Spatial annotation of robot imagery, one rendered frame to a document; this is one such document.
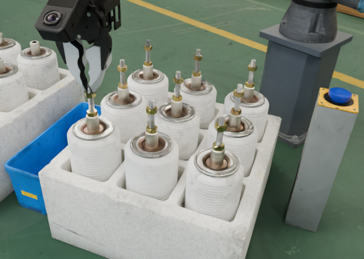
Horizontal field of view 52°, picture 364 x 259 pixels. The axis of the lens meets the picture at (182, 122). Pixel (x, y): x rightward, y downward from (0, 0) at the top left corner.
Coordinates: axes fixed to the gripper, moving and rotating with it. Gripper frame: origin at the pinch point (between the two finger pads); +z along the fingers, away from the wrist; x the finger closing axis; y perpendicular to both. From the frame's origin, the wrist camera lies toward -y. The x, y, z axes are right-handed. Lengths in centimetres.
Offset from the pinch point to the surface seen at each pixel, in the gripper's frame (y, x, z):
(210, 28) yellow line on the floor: 133, 4, 35
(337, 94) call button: 14.9, -41.6, 1.4
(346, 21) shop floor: 175, -65, 35
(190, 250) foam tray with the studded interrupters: -9.3, -21.8, 22.9
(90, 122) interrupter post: -0.5, -0.1, 7.0
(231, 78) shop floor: 81, -15, 34
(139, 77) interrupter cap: 22.5, -0.5, 9.0
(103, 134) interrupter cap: -0.8, -2.6, 8.8
